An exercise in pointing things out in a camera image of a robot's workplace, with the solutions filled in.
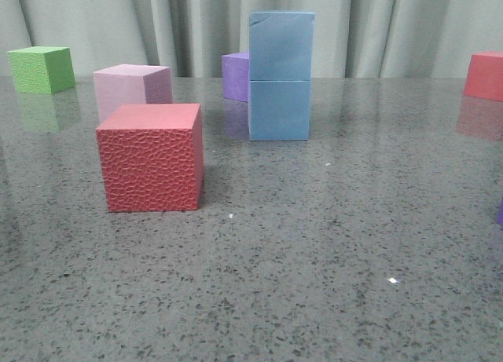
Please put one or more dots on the pink foam cube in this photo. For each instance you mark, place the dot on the pink foam cube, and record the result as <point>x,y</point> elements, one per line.
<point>131,84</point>

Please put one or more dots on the large red textured cube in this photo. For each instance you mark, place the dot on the large red textured cube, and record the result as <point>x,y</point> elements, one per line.
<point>152,157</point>

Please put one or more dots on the light blue chipped cube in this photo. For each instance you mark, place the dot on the light blue chipped cube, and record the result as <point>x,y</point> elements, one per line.
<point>280,45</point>

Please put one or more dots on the purple foam cube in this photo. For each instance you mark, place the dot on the purple foam cube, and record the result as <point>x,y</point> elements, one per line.
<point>235,76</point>

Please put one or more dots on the light blue foam cube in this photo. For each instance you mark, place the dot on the light blue foam cube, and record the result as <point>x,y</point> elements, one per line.
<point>279,110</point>

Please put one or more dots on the red cube far right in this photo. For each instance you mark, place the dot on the red cube far right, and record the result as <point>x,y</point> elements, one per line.
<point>484,78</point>

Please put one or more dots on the purple cube at edge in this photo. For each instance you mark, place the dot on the purple cube at edge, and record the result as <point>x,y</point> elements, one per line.
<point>500,214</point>

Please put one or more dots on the green foam cube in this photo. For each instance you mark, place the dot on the green foam cube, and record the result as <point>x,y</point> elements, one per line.
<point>41,69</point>

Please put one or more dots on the grey-green curtain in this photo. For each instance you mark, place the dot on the grey-green curtain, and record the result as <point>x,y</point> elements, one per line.
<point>352,38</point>

